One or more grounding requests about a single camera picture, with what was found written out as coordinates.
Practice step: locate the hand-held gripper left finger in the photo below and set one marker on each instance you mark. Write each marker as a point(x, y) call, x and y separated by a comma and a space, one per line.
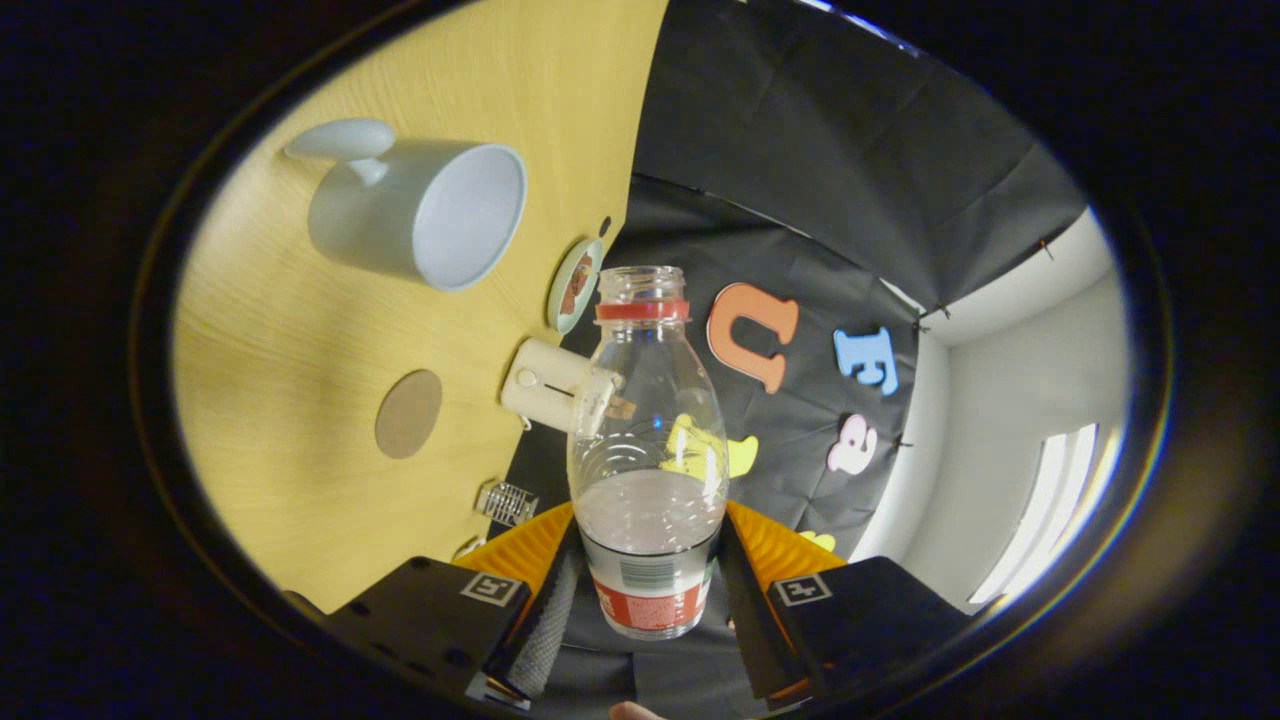
point(545, 630)

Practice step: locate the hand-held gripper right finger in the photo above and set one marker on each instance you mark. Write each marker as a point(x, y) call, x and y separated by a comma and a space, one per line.
point(750, 620)

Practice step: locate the clear plastic juice bottle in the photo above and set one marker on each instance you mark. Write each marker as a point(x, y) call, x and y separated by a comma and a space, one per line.
point(650, 540)

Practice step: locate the round brown coaster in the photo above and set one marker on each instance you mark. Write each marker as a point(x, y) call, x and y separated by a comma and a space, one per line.
point(408, 414)

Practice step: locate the white cup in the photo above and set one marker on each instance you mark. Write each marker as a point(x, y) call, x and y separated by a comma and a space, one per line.
point(380, 225)

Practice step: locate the bread slice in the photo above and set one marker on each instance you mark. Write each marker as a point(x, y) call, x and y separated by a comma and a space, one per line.
point(620, 408)

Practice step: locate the white toaster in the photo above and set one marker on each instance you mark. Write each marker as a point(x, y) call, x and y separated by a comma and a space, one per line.
point(540, 385)

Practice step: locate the large ceiling light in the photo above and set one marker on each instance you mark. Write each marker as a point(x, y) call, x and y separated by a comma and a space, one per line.
point(1050, 510)

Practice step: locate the pale green plate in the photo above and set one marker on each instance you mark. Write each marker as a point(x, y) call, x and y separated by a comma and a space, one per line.
point(560, 310)

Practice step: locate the brown sausage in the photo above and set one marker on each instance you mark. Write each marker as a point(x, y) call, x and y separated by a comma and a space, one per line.
point(582, 270)
point(570, 297)

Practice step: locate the wooden table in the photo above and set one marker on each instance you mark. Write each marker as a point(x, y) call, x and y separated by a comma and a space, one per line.
point(300, 380)

